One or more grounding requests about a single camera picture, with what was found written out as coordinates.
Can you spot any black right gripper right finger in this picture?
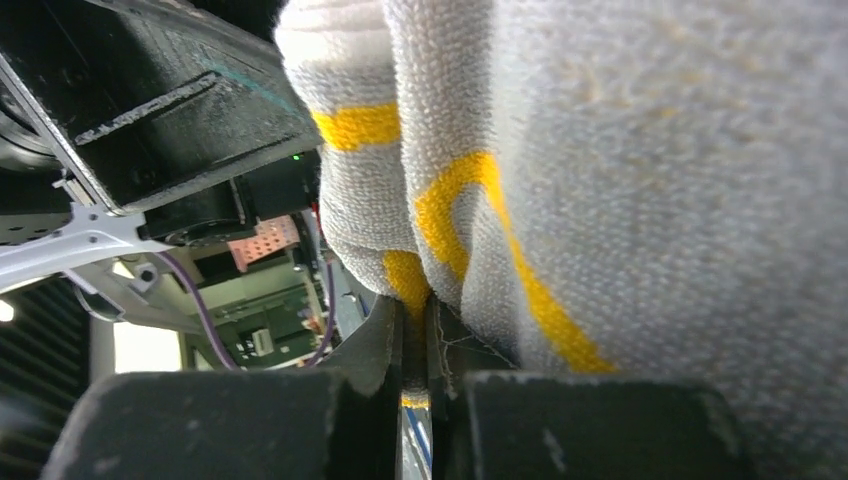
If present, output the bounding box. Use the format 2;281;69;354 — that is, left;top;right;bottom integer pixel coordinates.
425;299;756;479

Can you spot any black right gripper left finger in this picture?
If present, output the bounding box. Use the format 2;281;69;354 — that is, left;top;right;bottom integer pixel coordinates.
43;297;405;479

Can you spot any yellow grey patterned towel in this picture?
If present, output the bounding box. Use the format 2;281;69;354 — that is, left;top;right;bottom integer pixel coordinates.
274;1;847;479

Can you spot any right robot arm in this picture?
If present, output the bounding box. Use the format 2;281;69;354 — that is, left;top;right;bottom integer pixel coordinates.
1;1;756;479

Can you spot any pink plastic basket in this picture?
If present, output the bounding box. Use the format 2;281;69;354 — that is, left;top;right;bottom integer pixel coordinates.
227;215;300;273

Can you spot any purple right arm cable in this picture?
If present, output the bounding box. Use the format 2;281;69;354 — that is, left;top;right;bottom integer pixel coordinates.
156;251;339;372

